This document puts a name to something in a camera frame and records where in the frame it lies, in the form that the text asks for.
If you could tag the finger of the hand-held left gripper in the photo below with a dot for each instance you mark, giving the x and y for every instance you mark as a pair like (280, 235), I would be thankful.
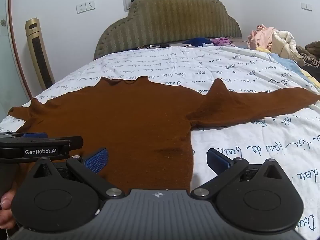
(35, 135)
(62, 141)

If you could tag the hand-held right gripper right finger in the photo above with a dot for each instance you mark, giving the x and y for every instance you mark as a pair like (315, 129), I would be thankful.
(218, 161)

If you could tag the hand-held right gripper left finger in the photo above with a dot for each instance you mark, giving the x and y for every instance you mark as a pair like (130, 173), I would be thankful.
(96, 161)

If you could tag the brown knit sweater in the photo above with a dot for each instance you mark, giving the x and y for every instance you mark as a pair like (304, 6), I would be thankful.
(125, 117)

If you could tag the pink clothes pile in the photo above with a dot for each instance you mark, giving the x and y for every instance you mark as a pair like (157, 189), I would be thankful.
(260, 36)

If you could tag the person's left hand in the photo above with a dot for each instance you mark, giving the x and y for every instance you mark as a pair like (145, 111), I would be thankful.
(6, 212)

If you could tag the white script-printed quilt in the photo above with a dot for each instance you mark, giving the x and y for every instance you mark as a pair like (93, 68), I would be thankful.
(250, 142)

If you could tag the floral glass wardrobe door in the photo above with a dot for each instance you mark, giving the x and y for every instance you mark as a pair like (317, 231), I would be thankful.
(6, 67)

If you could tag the gold tower fan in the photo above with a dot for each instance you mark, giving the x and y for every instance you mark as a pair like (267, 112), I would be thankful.
(40, 55)

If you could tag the light blue sheet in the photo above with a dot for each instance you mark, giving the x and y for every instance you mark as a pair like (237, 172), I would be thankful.
(285, 61)

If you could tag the purple cloth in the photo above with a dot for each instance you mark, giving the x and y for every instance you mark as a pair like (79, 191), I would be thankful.
(222, 41)

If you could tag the dark blue cloth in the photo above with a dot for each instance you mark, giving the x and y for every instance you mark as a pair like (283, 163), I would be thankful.
(197, 41)

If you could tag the yellow sheet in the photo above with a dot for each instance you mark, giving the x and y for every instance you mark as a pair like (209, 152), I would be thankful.
(311, 76)

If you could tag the cream cloth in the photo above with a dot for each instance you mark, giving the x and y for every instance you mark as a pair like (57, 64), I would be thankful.
(285, 43)

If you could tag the black striped cloth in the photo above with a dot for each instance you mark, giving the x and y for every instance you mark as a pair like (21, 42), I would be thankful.
(311, 61)

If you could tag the brown jacket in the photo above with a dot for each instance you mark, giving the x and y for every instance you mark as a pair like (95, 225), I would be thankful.
(312, 47)

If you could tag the green upholstered headboard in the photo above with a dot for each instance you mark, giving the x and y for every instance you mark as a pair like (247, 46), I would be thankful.
(162, 17)

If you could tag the white wall socket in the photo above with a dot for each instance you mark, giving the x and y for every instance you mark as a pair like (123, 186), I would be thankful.
(81, 8)
(90, 5)

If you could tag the white wall switch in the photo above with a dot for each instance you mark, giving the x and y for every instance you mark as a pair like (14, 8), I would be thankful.
(306, 6)

